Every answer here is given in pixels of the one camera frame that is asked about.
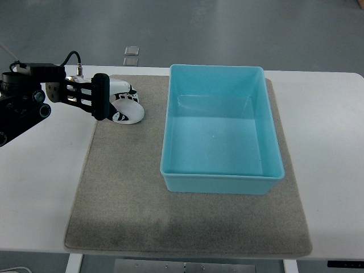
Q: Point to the black white robot left hand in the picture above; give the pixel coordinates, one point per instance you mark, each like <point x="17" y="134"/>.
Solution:
<point x="106" y="90"/>

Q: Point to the white table leg right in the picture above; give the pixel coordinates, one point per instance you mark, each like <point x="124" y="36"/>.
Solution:
<point x="290" y="266"/>

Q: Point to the grey felt mat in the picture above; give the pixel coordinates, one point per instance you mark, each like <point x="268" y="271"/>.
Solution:
<point x="122" y="205"/>

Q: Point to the white table leg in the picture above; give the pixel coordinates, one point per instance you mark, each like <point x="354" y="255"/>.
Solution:
<point x="74" y="263"/>
<point x="290" y="266"/>

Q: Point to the upper metal floor plate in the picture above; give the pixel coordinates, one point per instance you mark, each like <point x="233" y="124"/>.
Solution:
<point x="131" y="51"/>

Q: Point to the metal floor plate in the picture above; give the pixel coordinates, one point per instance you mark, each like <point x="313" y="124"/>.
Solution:
<point x="130" y="61"/>
<point x="131" y="51"/>

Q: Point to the white table leg left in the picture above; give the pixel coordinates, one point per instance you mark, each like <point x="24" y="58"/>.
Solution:
<point x="74" y="263"/>

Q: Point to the black table control panel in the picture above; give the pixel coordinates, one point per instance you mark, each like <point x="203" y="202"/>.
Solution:
<point x="345" y="264"/>

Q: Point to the white bunny plush toy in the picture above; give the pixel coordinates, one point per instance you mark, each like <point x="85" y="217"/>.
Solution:
<point x="125" y="111"/>

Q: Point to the blue plastic box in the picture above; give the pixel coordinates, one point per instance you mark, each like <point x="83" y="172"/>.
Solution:
<point x="219" y="135"/>

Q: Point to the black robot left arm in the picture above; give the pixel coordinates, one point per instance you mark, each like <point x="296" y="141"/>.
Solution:
<point x="25" y="87"/>

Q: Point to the metal table base plate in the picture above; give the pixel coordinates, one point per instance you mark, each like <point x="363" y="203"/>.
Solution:
<point x="129" y="265"/>

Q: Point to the lower metal floor plate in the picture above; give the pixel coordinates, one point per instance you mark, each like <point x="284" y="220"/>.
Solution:
<point x="130" y="61"/>

